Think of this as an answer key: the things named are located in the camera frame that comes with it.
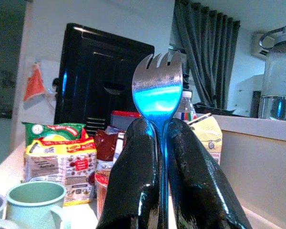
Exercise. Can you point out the glass electric kettle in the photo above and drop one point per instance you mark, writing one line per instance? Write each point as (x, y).
(277, 74)

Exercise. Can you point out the dark red foil pouch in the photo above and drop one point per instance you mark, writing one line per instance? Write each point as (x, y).
(107, 143)

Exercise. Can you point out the black glossy coffee machine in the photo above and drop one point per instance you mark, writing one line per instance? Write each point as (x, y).
(95, 78)

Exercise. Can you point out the yellow paper carton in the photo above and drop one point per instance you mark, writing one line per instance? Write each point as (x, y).
(209, 138)

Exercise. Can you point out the yellow red instant noodle pack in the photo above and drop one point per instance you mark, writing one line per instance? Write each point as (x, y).
(59, 167)

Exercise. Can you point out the clear plastic bottle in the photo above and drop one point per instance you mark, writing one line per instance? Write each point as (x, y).
(187, 107)

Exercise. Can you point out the red lidded plastic container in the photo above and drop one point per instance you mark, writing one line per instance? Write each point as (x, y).
(124, 120)

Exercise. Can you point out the green snack packet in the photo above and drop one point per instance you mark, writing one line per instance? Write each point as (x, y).
(52, 131)

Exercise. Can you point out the green plastic mug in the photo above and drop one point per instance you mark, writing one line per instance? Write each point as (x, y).
(37, 205)

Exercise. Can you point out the dark grey curtain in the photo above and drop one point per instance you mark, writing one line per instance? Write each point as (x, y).
(205, 59)

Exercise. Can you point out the white blue sachet packet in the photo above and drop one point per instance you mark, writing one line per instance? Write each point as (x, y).
(119, 145)

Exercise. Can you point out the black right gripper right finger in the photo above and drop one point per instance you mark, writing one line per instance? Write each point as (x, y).
(195, 181)

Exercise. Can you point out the shiny metal spork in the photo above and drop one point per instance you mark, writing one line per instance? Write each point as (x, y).
(157, 95)

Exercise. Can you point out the clear red patterned cup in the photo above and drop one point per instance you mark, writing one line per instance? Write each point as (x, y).
(102, 190)

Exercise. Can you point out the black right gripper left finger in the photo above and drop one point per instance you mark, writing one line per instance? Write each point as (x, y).
(133, 171)

